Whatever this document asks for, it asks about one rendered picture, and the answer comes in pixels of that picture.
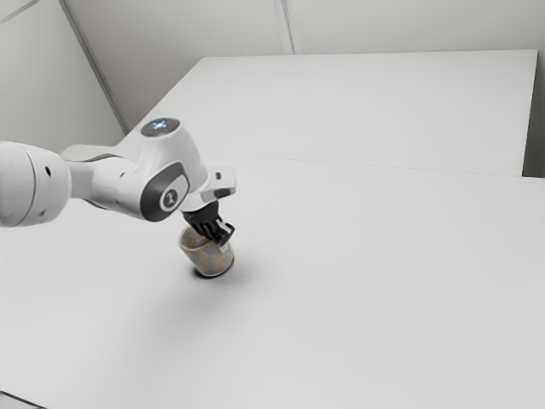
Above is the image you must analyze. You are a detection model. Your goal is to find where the grey mug with gold veins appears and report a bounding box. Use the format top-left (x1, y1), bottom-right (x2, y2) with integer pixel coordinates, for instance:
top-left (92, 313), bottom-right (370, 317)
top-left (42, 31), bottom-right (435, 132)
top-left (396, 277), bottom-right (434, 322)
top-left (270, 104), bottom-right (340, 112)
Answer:
top-left (177, 227), bottom-right (236, 279)

